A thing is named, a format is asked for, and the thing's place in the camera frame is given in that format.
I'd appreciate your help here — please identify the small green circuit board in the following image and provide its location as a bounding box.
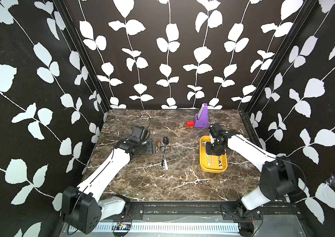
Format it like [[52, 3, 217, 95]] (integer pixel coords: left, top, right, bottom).
[[113, 222, 132, 233]]

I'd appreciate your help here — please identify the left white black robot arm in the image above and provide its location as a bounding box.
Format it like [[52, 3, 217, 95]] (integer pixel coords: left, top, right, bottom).
[[61, 136, 156, 234]]

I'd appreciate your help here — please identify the black front mounting rail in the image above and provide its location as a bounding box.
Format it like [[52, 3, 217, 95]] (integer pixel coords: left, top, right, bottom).
[[119, 201, 301, 222]]

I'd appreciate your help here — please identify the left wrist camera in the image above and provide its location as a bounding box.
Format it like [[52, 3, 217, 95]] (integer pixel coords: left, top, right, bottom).
[[130, 125, 149, 143]]

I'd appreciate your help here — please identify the red small block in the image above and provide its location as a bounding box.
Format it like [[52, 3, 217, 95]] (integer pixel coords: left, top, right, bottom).
[[186, 121, 195, 127]]

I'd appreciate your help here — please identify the yellow plastic storage box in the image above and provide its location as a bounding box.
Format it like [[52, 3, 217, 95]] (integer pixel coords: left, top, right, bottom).
[[200, 136, 228, 173]]

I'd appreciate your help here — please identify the spoon with patterned handle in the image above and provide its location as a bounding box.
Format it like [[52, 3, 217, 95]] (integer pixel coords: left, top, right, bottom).
[[218, 156, 223, 169]]

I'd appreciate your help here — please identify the black round spoon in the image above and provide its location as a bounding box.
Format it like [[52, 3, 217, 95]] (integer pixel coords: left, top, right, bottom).
[[162, 137, 169, 146]]

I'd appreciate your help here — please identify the purple plastic stand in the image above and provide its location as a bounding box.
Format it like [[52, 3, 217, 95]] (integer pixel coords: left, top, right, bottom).
[[194, 103, 209, 128]]

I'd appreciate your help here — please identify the white perforated strip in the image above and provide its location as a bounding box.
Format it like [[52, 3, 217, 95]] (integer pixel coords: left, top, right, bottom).
[[67, 222, 240, 234]]

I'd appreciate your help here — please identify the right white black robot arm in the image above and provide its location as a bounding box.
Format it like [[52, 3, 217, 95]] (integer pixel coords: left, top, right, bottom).
[[206, 123, 297, 218]]

